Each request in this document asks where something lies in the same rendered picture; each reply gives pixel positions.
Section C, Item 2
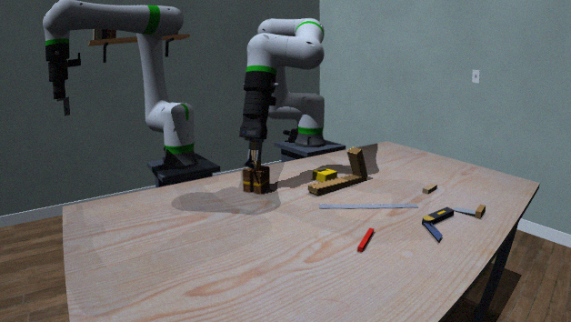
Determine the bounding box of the black sliding bevel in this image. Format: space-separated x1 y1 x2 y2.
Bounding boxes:
422 207 455 241

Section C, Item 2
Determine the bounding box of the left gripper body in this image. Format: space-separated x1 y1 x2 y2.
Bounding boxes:
239 71 279 139

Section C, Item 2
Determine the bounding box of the red rectangular bar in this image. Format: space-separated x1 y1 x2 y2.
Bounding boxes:
357 228 374 252

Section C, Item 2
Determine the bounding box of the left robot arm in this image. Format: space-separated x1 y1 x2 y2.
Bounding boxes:
246 18 326 147

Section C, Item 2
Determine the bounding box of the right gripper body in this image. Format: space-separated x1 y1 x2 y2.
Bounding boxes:
45 44 81 99

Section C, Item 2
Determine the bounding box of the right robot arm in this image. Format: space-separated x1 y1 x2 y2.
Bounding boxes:
43 0 197 169

